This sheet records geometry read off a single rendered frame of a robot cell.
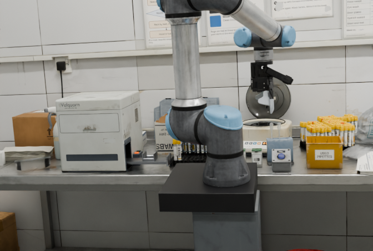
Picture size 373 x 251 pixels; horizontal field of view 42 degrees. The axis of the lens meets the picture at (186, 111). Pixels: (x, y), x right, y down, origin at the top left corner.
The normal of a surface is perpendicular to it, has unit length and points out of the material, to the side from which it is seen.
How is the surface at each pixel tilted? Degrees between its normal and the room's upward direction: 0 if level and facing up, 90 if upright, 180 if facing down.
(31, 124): 87
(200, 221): 90
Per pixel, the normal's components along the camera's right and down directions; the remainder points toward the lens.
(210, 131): -0.67, 0.16
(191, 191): -0.07, -0.98
